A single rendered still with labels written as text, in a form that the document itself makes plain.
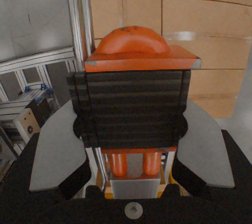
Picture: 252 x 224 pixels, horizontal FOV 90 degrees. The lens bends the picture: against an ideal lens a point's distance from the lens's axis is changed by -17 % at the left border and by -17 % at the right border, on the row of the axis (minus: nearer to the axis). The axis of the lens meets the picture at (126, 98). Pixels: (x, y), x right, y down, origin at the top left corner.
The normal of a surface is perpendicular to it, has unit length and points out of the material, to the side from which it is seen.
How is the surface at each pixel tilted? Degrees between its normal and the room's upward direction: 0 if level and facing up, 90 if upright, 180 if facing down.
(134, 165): 90
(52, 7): 0
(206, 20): 0
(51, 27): 0
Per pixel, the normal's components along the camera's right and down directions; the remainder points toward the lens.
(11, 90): 0.00, 0.49
